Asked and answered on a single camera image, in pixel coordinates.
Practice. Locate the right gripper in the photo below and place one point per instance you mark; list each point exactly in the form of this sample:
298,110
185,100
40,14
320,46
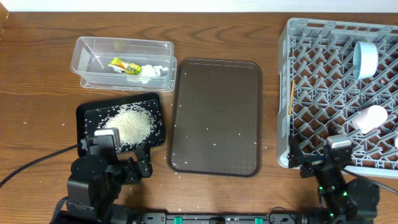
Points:
297,154

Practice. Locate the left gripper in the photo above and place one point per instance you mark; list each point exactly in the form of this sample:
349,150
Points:
141,165

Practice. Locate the pile of white rice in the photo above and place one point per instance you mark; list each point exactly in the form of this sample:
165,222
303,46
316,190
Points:
134,127

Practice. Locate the wooden chopstick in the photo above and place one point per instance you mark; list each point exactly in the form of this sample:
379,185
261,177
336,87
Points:
292,94
290,111

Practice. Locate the white tissue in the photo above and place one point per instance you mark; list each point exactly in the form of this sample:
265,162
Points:
147,72

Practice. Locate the pink cup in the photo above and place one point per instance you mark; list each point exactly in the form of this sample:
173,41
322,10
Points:
370,118

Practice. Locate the yellow green snack wrapper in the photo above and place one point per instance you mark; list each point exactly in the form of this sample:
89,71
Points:
121,66

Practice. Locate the light blue bowl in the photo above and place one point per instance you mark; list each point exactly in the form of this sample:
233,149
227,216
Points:
365,60

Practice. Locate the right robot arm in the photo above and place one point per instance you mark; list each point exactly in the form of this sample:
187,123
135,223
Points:
341,201

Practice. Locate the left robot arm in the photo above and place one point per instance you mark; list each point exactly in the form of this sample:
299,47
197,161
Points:
95,183

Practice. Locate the grey dishwasher rack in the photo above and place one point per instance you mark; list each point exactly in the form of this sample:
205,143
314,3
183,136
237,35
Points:
318,55

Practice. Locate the clear plastic waste bin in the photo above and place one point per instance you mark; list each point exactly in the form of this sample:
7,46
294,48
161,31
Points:
92,55

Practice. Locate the black plastic tray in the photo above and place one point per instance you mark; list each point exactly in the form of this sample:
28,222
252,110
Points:
94,115

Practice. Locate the brown serving tray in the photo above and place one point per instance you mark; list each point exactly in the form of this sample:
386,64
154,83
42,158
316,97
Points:
216,126

